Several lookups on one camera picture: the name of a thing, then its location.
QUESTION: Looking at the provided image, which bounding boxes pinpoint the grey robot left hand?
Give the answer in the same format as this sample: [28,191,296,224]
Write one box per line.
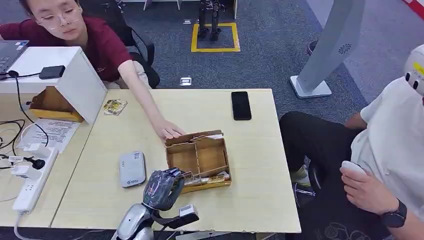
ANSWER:
[142,167,186,212]

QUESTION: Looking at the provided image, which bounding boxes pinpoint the person's hand with watch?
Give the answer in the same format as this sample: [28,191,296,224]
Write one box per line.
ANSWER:
[339,166,400,216]

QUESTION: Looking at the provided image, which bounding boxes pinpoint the person's left hand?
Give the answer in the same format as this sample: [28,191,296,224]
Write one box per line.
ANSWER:
[154,118,187,144]

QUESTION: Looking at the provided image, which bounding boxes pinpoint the white handheld controller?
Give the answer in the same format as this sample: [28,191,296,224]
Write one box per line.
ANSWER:
[340,160,368,177]

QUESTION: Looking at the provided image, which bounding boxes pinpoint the wooden card box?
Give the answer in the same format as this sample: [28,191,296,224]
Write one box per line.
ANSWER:
[164,129,233,195]

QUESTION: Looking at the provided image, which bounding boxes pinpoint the grey white card reader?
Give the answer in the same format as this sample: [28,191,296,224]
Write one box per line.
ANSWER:
[118,150,147,189]

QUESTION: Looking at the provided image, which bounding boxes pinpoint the black wristwatch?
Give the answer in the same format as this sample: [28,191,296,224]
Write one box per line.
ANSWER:
[379,198,409,229]

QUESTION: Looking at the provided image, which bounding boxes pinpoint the row of pale brown cards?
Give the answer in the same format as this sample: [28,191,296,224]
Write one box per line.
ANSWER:
[189,133,225,143]

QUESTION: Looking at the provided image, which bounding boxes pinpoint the row of cards with yellow print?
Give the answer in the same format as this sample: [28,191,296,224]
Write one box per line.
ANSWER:
[183,171,232,186]

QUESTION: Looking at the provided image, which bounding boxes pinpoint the black chair base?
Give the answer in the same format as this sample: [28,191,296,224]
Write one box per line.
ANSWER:
[292,162,324,208]

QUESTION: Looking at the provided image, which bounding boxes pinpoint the person in white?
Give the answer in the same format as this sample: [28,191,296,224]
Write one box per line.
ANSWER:
[278,43,424,240]

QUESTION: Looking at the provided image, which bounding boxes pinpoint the small stack of printed cards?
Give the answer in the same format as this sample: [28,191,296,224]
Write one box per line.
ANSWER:
[102,98,129,117]

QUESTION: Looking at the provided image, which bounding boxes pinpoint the pale shoe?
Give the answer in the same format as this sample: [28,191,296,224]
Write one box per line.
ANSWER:
[290,164,312,188]

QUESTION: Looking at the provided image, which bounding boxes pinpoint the black smartphone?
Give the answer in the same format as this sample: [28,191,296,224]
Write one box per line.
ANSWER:
[230,90,253,122]

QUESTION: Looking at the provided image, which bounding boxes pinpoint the black office chair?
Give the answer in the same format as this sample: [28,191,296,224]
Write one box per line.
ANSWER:
[78,0,161,90]

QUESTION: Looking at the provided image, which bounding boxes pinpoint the yellow floor tape square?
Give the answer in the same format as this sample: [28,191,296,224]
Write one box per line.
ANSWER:
[190,22,242,54]

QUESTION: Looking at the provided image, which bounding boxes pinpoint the person in red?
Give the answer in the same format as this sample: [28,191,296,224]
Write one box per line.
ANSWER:
[0,0,187,144]

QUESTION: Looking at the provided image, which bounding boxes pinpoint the white desk riser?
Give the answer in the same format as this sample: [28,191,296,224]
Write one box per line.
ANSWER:
[0,45,108,125]

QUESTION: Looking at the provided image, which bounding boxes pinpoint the printed paper sheet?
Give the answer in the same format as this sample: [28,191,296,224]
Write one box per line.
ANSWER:
[19,118,81,154]

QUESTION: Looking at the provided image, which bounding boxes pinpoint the black robot legs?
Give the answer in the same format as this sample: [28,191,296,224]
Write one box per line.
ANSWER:
[197,0,222,43]

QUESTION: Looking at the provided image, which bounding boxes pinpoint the wooden box with yellow edge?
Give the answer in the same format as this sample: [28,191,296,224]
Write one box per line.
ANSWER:
[28,85,86,124]

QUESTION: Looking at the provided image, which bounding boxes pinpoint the black plug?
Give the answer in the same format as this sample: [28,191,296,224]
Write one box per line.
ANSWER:
[24,156,47,171]

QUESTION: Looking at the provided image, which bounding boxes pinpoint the white table legs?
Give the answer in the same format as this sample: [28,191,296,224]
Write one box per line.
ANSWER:
[143,0,182,11]

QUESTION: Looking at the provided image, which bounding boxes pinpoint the white power strip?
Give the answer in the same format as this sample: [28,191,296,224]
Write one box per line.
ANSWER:
[12,146,60,215]

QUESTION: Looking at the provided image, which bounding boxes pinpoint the black power adapter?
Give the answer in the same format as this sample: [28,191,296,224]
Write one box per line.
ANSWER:
[38,64,67,81]

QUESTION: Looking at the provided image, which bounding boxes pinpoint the white headset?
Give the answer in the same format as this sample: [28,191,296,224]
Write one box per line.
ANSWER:
[403,43,424,98]

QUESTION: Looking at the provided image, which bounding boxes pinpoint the white charger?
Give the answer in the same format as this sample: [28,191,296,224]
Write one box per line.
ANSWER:
[10,164,31,178]

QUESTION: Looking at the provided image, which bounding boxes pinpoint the white kiosk stand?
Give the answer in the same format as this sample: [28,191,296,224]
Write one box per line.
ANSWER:
[289,0,367,100]

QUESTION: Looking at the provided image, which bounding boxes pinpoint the black round foot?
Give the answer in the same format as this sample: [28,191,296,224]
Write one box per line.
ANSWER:
[306,39,319,56]

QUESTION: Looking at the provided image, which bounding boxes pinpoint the clear glasses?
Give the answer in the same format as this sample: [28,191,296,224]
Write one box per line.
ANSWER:
[35,6,83,29]

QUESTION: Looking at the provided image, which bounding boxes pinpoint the grey laptop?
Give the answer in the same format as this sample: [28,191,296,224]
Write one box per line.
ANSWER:
[0,39,30,75]

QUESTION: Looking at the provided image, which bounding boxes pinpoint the red white barrier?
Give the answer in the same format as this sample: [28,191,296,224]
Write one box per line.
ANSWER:
[401,0,424,21]

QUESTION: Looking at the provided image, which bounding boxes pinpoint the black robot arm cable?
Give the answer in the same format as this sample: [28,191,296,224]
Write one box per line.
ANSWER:
[150,205,181,240]

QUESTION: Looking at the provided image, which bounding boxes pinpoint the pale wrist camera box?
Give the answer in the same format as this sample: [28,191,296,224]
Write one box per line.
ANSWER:
[161,203,201,230]

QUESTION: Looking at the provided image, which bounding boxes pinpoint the white power strip cable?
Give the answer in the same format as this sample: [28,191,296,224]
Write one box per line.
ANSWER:
[13,213,31,240]

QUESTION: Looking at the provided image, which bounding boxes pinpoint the looped black cable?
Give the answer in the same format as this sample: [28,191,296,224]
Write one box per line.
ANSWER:
[0,119,27,157]

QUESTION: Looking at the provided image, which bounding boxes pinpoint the black adapter cable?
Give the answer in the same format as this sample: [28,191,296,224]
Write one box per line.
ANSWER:
[0,69,50,148]

